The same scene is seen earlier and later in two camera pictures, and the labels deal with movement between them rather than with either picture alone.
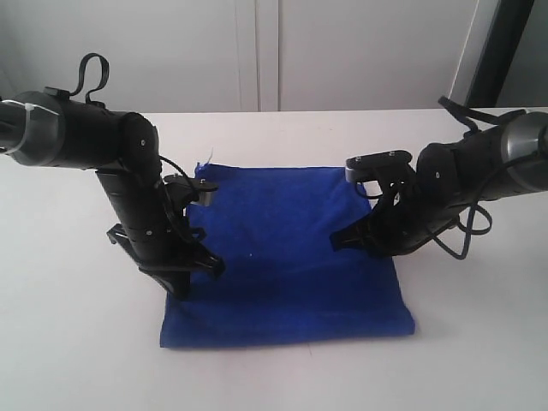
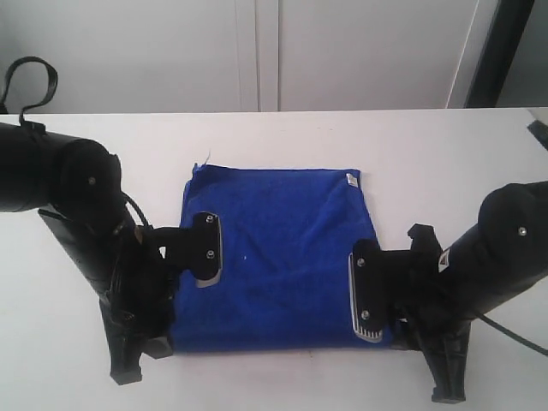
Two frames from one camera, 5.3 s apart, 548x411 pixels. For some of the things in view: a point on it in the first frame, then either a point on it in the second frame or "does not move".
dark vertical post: (505, 29) does not move
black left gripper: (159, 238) -> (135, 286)
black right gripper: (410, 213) -> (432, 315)
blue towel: (281, 280) does not move
